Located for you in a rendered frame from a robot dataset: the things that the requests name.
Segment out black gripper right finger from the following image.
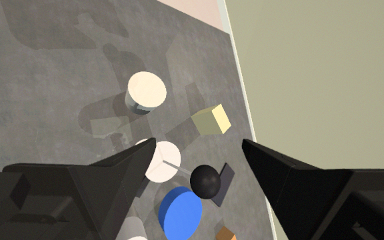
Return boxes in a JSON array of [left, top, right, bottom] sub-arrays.
[[242, 139, 384, 240]]

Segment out pale yellow block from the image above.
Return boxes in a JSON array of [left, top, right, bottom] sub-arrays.
[[191, 104, 231, 135]]

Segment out blue disc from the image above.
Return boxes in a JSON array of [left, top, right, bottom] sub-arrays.
[[158, 187, 202, 240]]

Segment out orange block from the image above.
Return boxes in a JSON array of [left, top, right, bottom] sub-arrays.
[[215, 226, 236, 240]]

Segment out dark grey flat rectangular slab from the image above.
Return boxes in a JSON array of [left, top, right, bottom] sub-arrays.
[[211, 163, 235, 208]]

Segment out cream cylinder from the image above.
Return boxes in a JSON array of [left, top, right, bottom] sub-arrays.
[[125, 71, 166, 115]]

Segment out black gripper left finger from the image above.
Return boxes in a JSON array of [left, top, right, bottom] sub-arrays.
[[2, 137, 157, 240]]

